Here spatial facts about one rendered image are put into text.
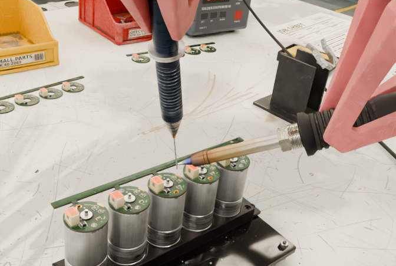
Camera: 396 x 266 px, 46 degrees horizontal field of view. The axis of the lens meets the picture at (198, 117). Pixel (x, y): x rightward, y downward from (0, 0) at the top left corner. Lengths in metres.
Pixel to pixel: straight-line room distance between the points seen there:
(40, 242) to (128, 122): 0.18
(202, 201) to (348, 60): 0.13
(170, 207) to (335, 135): 0.11
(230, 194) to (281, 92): 0.23
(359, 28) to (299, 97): 0.28
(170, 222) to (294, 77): 0.27
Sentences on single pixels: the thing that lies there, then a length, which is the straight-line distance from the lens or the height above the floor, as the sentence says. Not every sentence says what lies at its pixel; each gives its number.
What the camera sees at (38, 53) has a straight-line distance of 0.59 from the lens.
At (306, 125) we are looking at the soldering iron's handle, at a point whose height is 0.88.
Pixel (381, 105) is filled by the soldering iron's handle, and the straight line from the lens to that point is 0.26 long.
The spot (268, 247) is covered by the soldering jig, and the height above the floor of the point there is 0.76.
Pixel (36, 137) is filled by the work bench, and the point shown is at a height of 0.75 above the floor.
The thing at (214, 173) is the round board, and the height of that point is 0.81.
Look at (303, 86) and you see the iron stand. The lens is 0.52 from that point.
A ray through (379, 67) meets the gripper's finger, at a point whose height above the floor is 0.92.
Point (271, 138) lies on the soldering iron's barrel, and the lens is 0.27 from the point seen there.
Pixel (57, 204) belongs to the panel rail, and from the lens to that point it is 0.28.
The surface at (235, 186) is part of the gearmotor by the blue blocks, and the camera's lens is 0.33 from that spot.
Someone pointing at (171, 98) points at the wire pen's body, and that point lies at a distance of 0.22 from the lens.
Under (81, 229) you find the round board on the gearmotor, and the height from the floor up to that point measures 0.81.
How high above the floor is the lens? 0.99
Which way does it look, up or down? 29 degrees down
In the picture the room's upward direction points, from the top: 7 degrees clockwise
